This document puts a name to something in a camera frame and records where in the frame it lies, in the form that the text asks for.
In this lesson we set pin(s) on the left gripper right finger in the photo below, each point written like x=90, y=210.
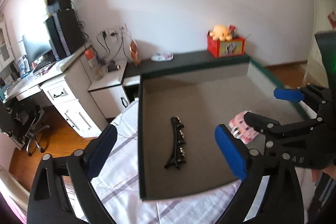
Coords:
x=282, y=201

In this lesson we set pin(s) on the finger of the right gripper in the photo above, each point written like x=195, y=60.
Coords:
x=311, y=92
x=270, y=127

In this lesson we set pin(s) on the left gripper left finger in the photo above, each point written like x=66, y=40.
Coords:
x=48, y=200

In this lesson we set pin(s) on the pink brick donut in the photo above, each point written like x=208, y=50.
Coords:
x=240, y=130

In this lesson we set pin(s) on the black hair clip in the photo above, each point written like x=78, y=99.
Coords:
x=177, y=155

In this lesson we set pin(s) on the right hand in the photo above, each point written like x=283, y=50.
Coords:
x=329, y=174

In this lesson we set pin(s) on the round table striped cloth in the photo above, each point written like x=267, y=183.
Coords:
x=135, y=187

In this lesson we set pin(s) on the red door decoration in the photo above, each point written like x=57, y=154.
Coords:
x=332, y=19

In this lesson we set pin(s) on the red cartoon storage box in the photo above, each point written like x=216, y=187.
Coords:
x=235, y=47

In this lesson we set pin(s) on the black office chair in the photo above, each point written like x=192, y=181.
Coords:
x=23, y=124

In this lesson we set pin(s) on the pink storage box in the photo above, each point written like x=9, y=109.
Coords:
x=248, y=82

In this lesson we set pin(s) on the yellow octopus plush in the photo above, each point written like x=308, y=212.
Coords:
x=220, y=33

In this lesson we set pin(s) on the white computer desk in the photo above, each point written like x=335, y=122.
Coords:
x=66, y=86

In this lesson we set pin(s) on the patterned pouch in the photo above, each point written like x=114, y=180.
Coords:
x=161, y=57

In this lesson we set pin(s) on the blue product box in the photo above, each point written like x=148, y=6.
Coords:
x=23, y=66

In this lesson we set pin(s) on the white bedside cabinet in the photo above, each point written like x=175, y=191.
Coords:
x=109, y=93

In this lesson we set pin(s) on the black keyboard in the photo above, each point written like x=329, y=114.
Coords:
x=44, y=63

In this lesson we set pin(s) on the black low tv cabinet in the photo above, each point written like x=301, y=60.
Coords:
x=181, y=63

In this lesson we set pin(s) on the white glass door cabinet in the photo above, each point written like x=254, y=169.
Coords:
x=6, y=56

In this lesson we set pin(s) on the orange cap bottle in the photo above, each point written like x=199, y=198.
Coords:
x=91, y=58

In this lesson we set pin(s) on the orange snack bag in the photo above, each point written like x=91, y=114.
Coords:
x=134, y=53

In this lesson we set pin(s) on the black computer monitor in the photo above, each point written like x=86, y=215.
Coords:
x=35, y=48

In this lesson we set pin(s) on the black computer tower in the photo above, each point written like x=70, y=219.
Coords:
x=64, y=32

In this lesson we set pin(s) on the wall power outlets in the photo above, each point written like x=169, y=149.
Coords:
x=114, y=33

